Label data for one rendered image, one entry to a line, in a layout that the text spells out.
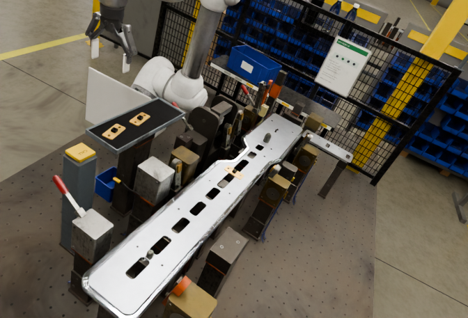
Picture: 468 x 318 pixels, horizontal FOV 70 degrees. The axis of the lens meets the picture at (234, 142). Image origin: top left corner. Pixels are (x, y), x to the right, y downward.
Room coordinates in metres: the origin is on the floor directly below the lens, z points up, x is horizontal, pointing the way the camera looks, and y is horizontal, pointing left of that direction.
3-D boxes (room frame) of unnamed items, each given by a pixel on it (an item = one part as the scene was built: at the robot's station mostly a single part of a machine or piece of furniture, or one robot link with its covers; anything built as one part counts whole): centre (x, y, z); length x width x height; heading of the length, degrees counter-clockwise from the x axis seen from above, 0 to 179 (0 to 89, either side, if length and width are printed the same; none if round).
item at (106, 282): (1.08, -0.05, 1.00); 1.38 x 0.22 x 0.02; 163
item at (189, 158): (1.00, 0.17, 0.89); 0.12 x 0.08 x 0.38; 73
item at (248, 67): (2.07, 0.06, 1.10); 0.30 x 0.17 x 0.13; 64
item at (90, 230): (0.59, 0.30, 0.88); 0.12 x 0.07 x 0.36; 73
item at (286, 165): (1.30, -0.30, 0.84); 0.10 x 0.05 x 0.29; 73
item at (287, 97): (2.02, -0.12, 1.02); 0.90 x 0.22 x 0.03; 73
